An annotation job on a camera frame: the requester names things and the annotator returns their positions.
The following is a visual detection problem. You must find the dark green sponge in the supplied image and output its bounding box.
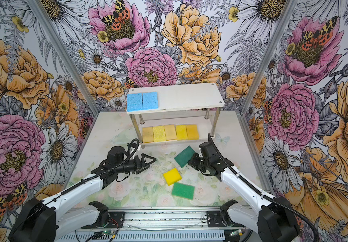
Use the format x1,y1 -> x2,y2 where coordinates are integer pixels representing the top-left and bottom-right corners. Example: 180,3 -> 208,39
174,146 -> 195,168

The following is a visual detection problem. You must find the tan beige sponge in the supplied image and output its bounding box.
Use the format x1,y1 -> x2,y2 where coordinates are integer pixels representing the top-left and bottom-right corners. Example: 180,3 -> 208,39
142,127 -> 154,143

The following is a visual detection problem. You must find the bright yellow sponge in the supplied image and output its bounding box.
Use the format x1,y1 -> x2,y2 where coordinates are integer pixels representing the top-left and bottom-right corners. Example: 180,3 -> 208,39
163,168 -> 182,186

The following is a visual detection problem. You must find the yellow sponge green underside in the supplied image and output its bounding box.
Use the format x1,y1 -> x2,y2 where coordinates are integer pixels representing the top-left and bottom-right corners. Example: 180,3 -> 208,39
176,125 -> 188,141

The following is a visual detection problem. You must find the pale yellow porous sponge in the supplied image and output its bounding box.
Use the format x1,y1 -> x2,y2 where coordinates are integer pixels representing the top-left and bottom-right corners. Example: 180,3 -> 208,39
153,126 -> 167,143

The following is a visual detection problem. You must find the small blue sponge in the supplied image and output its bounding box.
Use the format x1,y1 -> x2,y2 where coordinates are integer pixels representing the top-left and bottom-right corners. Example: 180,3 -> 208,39
127,93 -> 143,112

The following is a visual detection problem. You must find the light blue sponge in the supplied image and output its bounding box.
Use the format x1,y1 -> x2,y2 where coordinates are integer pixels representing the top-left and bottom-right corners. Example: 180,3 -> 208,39
142,92 -> 159,110

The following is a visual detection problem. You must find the white two-tier shelf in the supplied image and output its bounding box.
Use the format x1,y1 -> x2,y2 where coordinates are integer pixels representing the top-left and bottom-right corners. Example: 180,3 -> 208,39
127,83 -> 224,147

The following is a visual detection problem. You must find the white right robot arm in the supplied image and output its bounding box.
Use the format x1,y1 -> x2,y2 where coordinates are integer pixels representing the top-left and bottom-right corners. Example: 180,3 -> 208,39
188,140 -> 300,242

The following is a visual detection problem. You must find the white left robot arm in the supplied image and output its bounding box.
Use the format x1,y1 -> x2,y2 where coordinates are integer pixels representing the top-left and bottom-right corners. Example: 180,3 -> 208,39
8,146 -> 157,242

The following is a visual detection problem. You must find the green circuit board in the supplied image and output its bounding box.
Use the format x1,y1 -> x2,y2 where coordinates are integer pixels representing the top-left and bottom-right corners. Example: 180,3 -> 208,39
94,230 -> 116,237

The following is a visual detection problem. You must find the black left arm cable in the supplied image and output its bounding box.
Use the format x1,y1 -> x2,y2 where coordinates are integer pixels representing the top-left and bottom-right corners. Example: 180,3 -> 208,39
13,138 -> 140,234

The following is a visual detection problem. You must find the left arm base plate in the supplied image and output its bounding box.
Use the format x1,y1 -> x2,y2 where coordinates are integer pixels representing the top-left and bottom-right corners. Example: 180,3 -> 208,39
99,211 -> 126,229

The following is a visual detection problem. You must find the black corrugated right cable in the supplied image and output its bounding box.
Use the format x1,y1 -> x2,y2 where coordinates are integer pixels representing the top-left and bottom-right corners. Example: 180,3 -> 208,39
208,134 -> 320,242

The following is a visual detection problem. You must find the aluminium front rail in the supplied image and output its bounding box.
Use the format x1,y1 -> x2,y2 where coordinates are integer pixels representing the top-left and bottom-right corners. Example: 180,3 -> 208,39
34,207 -> 294,232

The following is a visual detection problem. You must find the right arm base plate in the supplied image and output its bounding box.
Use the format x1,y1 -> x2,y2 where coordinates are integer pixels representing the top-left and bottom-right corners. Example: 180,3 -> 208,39
206,210 -> 245,228

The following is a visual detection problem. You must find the white vented cable duct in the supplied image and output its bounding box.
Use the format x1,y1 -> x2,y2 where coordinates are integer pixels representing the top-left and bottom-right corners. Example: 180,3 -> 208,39
58,230 -> 225,242

